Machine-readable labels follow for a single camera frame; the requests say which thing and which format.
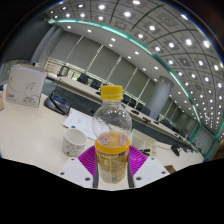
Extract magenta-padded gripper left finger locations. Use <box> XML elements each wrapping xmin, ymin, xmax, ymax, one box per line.
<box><xmin>57</xmin><ymin>145</ymin><xmax>100</xmax><ymax>189</ymax></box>

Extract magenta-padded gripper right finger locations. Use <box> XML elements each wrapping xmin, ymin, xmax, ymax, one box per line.
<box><xmin>126</xmin><ymin>145</ymin><xmax>170</xmax><ymax>189</ymax></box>

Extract yellow-capped clear drink bottle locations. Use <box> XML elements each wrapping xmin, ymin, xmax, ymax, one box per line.
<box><xmin>91</xmin><ymin>85</ymin><xmax>133</xmax><ymax>184</ymax></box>

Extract white patterned paper cup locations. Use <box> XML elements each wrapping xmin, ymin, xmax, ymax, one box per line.
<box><xmin>62</xmin><ymin>128</ymin><xmax>88</xmax><ymax>158</ymax></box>

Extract small black desk microphones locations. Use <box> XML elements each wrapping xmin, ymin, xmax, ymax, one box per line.
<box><xmin>129</xmin><ymin>108</ymin><xmax>183</xmax><ymax>158</ymax></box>

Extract white printed paper sheet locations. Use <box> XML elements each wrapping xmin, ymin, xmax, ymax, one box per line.
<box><xmin>62</xmin><ymin>109</ymin><xmax>101</xmax><ymax>141</ymax></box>

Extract black office chairs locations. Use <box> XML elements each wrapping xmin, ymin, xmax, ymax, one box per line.
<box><xmin>78</xmin><ymin>73</ymin><xmax>188</xmax><ymax>134</ymax></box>

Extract black desk microphone console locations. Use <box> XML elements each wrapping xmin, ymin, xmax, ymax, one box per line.
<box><xmin>43</xmin><ymin>89</ymin><xmax>72</xmax><ymax>116</ymax></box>

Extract long curved conference desk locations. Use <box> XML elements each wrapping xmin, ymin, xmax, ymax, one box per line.
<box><xmin>46</xmin><ymin>74</ymin><xmax>201</xmax><ymax>154</ymax></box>

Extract white printed cardboard box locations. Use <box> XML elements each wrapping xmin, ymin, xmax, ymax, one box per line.
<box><xmin>5</xmin><ymin>63</ymin><xmax>48</xmax><ymax>108</ymax></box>

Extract plain brown cardboard box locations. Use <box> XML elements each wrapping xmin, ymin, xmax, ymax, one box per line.
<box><xmin>0</xmin><ymin>91</ymin><xmax>5</xmax><ymax>112</ymax></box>

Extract round ceiling lights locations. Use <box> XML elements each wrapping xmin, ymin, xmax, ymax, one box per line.
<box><xmin>49</xmin><ymin>0</ymin><xmax>224</xmax><ymax>134</ymax></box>

